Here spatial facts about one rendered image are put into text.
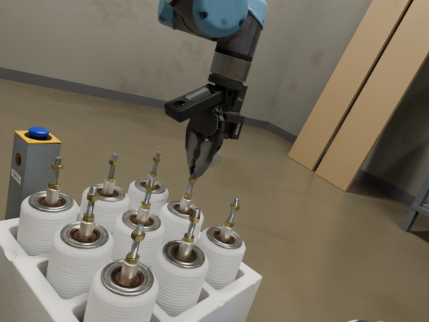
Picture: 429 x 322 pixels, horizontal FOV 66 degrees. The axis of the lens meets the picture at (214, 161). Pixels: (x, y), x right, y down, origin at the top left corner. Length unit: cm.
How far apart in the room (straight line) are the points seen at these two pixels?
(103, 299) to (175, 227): 26
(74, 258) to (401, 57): 232
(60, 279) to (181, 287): 19
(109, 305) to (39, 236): 22
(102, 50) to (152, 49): 41
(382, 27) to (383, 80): 44
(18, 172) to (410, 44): 232
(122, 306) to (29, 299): 18
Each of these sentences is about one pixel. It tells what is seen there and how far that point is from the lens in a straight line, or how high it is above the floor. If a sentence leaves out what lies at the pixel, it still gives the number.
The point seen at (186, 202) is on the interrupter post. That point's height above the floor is 28.
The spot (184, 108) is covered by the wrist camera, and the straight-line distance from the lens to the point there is 60.
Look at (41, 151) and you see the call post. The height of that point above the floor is 29.
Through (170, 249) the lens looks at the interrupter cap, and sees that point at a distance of 59.
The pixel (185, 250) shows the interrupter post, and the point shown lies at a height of 27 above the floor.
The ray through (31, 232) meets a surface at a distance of 67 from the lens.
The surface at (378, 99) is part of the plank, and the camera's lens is 247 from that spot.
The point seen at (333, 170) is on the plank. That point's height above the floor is 8.
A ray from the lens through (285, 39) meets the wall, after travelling 368.
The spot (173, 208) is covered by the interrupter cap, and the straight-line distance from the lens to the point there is 73.
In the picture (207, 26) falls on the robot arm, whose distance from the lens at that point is 47.
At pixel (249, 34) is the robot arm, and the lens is 64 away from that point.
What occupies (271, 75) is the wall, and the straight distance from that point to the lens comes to 364.
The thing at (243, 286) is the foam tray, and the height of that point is 18.
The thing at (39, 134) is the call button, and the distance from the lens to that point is 79.
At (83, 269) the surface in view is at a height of 22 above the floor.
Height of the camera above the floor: 58
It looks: 17 degrees down
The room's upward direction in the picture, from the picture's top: 17 degrees clockwise
